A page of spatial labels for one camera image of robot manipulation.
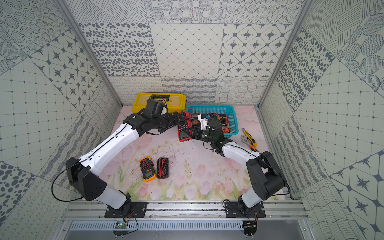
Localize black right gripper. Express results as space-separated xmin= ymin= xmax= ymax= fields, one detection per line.
xmin=183 ymin=126 xmax=215 ymax=144

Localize black multimeter red leads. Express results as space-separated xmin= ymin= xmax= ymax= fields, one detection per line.
xmin=157 ymin=158 xmax=169 ymax=179

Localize yellow orange multimeter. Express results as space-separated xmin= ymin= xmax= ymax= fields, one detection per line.
xmin=140 ymin=157 xmax=157 ymax=183

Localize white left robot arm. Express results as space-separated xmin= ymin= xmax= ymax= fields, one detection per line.
xmin=65 ymin=99 xmax=181 ymax=215

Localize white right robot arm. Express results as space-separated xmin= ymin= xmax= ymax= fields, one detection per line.
xmin=192 ymin=114 xmax=288 ymax=211

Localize teal plastic basket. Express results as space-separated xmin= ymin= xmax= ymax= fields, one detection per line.
xmin=186 ymin=105 xmax=239 ymax=138

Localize yellow black toolbox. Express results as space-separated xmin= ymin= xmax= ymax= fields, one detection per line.
xmin=132 ymin=93 xmax=187 ymax=113

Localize yellow utility knife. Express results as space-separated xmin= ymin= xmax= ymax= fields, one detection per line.
xmin=242 ymin=128 xmax=258 ymax=148

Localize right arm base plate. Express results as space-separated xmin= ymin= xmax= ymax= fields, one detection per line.
xmin=222 ymin=200 xmax=266 ymax=218

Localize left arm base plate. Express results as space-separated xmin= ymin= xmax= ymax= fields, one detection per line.
xmin=105 ymin=202 xmax=148 ymax=219

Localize aluminium mounting rail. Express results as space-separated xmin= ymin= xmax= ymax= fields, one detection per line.
xmin=62 ymin=200 xmax=309 ymax=232

